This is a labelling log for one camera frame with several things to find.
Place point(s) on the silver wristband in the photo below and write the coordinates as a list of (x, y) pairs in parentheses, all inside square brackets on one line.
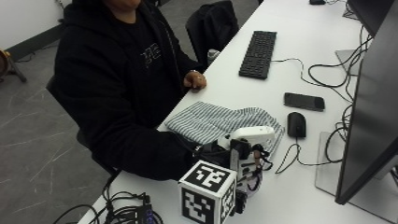
[(193, 71)]

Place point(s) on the clear water bottle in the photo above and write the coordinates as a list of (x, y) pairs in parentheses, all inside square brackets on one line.
[(212, 55)]

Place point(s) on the striped grey white cloth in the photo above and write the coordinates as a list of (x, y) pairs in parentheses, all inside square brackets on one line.
[(216, 123)]

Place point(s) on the white cube with black markers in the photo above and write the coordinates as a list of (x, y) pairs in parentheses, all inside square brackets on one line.
[(205, 193)]

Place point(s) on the black keyboard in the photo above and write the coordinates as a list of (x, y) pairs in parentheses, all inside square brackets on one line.
[(257, 54)]

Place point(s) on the chair with black jacket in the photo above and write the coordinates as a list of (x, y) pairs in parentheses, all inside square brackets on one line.
[(212, 29)]

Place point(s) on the black computer mouse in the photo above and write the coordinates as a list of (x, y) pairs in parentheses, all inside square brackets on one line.
[(295, 124)]

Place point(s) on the grey monitor stand base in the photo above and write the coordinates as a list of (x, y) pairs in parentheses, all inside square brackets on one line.
[(331, 168)]

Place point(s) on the person in black hoodie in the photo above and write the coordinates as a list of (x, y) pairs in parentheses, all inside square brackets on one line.
[(116, 93)]

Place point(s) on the black smartphone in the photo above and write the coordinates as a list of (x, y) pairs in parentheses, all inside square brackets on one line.
[(303, 101)]

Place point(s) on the small black hub box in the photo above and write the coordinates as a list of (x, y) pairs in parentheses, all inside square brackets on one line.
[(146, 214)]

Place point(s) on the large black monitor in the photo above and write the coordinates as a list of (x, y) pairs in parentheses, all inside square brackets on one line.
[(370, 118)]

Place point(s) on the small black desk object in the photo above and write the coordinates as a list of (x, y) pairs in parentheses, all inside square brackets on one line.
[(317, 2)]

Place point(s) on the brown stool with black legs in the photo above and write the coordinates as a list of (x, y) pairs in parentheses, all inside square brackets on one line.
[(8, 67)]

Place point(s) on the white glove camera housing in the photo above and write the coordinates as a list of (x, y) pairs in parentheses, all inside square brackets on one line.
[(253, 133)]

